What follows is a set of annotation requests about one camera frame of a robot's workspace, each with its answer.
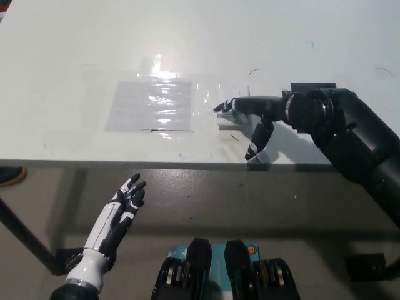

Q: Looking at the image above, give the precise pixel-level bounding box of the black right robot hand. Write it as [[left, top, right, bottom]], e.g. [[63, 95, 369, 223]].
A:
[[212, 94, 291, 162]]

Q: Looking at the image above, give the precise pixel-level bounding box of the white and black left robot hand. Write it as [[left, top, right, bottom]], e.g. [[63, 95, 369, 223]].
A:
[[64, 173, 147, 288]]

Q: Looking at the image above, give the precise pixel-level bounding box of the white wall light switch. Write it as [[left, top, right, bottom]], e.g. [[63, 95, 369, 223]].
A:
[[216, 109, 252, 132]]

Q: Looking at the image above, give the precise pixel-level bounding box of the black tape patch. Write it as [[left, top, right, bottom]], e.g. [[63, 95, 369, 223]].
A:
[[280, 81, 338, 98]]

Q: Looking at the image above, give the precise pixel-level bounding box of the clear plastic film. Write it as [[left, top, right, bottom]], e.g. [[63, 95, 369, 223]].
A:
[[80, 54, 226, 141]]

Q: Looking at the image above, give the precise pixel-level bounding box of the dark shoe tan sole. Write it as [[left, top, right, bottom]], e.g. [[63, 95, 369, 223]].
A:
[[0, 166, 28, 188]]

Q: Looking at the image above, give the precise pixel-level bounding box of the red patterned object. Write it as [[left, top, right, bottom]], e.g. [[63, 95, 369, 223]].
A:
[[0, 0, 15, 22]]

